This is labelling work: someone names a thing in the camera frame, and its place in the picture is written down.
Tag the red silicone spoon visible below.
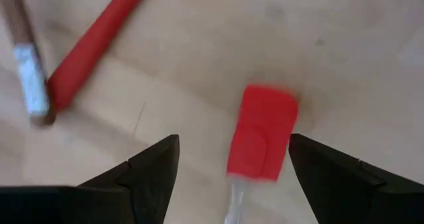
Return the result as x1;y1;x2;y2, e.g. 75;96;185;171
47;0;153;112

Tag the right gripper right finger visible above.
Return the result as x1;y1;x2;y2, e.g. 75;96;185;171
288;133;424;224

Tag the red spatula clear handle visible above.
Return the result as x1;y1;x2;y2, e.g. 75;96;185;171
223;84;300;224

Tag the dark wooden spoon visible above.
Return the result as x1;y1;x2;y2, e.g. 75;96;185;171
0;0;57;127

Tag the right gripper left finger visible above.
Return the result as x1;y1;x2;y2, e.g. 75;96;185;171
0;134;180;224

